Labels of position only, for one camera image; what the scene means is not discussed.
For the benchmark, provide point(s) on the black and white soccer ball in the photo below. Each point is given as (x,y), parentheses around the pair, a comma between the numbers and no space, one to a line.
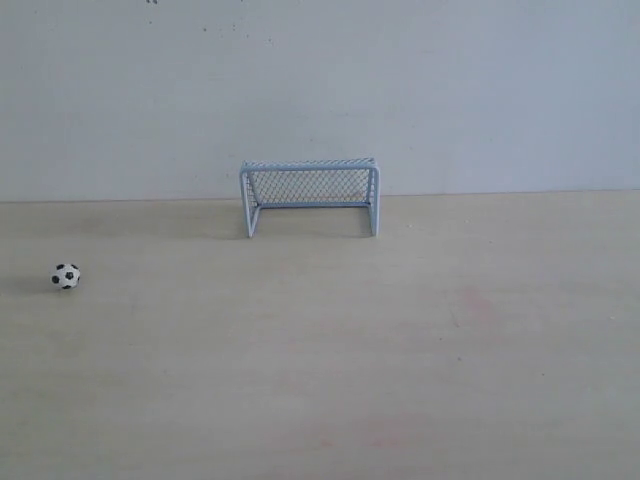
(65,276)

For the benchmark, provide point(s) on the small white soccer goal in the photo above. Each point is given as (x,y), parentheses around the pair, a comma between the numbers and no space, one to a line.
(347,183)

